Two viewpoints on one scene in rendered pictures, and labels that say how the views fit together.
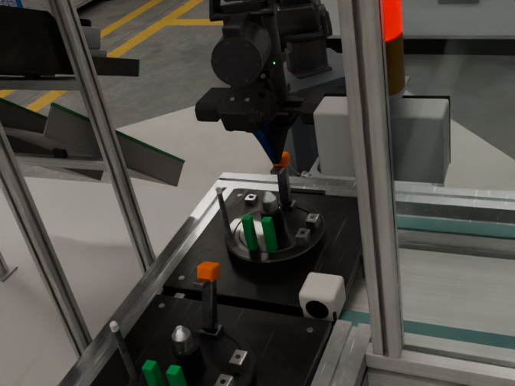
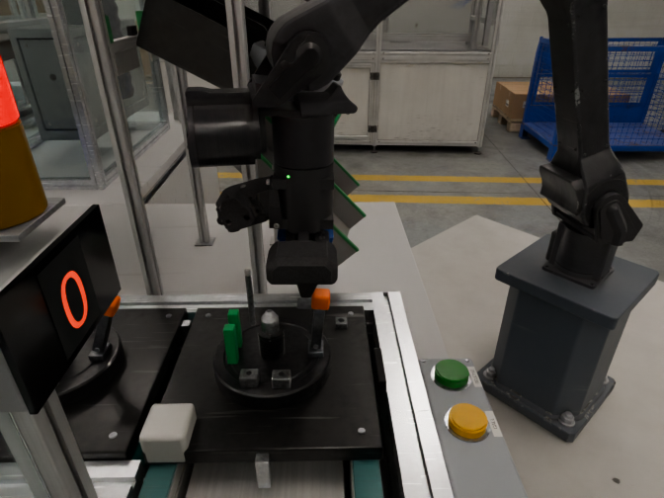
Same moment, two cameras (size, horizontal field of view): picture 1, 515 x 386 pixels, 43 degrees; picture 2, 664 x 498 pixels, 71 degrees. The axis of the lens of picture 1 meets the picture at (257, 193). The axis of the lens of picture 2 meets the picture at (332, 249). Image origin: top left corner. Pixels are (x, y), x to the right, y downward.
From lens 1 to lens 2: 0.73 m
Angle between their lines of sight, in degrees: 52
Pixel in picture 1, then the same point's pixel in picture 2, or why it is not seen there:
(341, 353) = not seen: hidden behind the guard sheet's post
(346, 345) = (102, 483)
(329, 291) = (152, 430)
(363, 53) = not seen: outside the picture
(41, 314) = (237, 275)
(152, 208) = (386, 283)
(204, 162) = (477, 290)
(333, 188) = (402, 391)
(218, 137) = not seen: hidden behind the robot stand
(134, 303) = (182, 301)
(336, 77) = (570, 297)
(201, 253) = (245, 316)
